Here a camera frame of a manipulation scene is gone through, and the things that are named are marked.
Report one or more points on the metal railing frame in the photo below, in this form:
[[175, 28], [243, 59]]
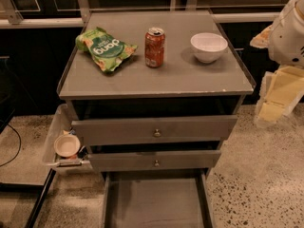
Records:
[[31, 14]]

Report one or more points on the grey bottom drawer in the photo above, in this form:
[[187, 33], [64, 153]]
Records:
[[157, 199]]

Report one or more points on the clear plastic bin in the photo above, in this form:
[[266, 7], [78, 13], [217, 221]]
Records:
[[61, 125]]

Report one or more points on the grey middle drawer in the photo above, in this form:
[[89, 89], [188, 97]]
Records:
[[162, 160]]

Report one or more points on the red coke can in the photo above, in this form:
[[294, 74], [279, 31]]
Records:
[[154, 47]]

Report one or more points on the green chip bag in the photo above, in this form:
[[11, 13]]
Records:
[[106, 51]]

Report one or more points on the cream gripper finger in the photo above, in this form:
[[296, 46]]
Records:
[[262, 39], [279, 94]]

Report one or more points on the small white bowl in bin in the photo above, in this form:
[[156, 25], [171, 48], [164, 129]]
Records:
[[67, 145]]

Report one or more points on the grey drawer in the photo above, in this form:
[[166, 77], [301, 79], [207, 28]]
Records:
[[155, 130], [162, 160], [157, 199]]

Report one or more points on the grey top drawer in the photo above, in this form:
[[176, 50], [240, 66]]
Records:
[[155, 130]]

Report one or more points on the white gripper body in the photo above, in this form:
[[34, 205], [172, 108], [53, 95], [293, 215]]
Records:
[[287, 39]]

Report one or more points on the grey drawer cabinet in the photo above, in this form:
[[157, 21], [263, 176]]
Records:
[[181, 87]]

